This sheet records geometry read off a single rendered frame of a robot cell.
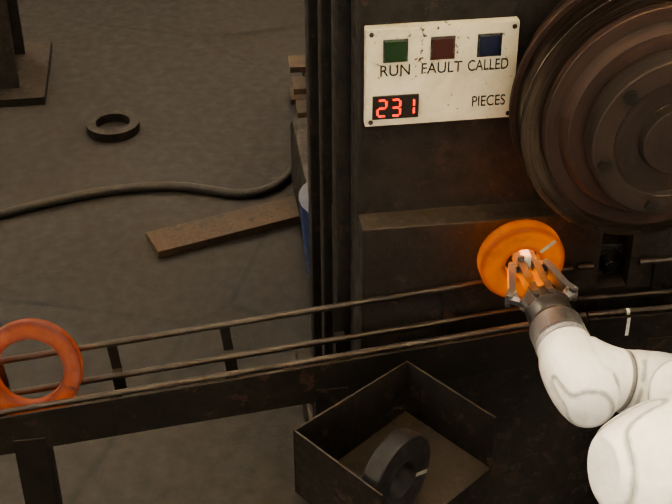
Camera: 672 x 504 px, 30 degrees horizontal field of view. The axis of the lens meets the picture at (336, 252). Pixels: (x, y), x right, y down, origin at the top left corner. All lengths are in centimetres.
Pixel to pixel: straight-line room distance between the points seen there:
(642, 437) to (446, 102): 96
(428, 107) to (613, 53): 34
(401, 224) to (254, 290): 139
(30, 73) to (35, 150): 56
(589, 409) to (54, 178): 263
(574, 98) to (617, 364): 43
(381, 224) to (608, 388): 55
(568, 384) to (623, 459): 58
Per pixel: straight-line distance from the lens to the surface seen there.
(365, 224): 225
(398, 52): 211
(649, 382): 201
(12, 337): 230
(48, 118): 462
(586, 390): 193
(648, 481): 137
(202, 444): 310
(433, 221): 226
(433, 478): 213
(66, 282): 371
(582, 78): 204
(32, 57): 503
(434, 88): 216
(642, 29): 205
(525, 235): 221
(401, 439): 198
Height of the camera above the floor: 208
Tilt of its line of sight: 34 degrees down
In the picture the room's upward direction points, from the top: straight up
